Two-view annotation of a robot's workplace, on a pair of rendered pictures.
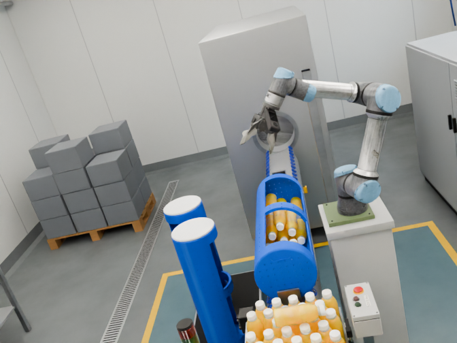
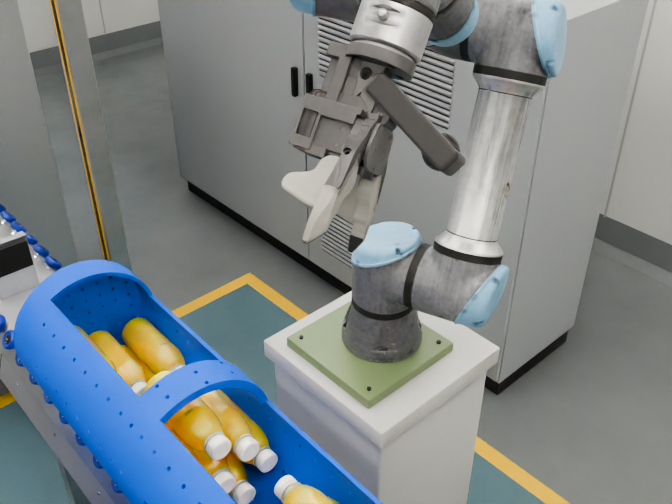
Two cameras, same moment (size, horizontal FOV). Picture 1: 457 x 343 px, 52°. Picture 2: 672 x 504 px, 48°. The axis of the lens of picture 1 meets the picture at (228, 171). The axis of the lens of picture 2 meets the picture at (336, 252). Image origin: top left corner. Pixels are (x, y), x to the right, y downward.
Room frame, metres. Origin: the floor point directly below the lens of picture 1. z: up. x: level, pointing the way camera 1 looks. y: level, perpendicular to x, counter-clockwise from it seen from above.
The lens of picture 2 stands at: (1.46, 0.35, 2.12)
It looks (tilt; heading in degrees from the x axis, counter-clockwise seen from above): 35 degrees down; 309
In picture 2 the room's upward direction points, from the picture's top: straight up
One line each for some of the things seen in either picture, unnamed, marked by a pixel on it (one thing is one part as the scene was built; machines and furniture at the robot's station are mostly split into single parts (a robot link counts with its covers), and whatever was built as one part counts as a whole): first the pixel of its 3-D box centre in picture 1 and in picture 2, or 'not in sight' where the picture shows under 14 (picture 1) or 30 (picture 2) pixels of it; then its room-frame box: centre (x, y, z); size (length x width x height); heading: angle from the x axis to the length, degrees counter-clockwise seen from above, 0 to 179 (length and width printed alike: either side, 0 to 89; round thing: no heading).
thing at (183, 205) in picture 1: (181, 205); not in sight; (3.06, 0.38, 1.03); 0.28 x 0.28 x 0.01
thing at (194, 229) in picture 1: (192, 229); not in sight; (2.64, 0.31, 1.03); 0.28 x 0.28 x 0.01
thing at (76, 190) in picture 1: (90, 183); not in sight; (5.56, 1.71, 0.59); 1.20 x 0.80 x 1.19; 81
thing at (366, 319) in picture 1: (362, 308); not in sight; (1.50, -0.36, 1.05); 0.20 x 0.10 x 0.10; 170
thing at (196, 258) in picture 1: (211, 286); not in sight; (2.64, 0.31, 0.59); 0.28 x 0.28 x 0.88
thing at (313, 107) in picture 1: (328, 182); (113, 243); (3.16, -0.69, 0.85); 0.06 x 0.06 x 1.70; 80
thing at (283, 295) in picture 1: (290, 300); not in sight; (1.75, -0.11, 0.99); 0.10 x 0.02 x 0.12; 80
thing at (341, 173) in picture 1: (347, 179); (388, 264); (2.08, -0.55, 1.34); 0.13 x 0.12 x 0.14; 11
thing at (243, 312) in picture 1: (249, 320); not in sight; (1.74, 0.09, 0.95); 0.10 x 0.07 x 0.10; 80
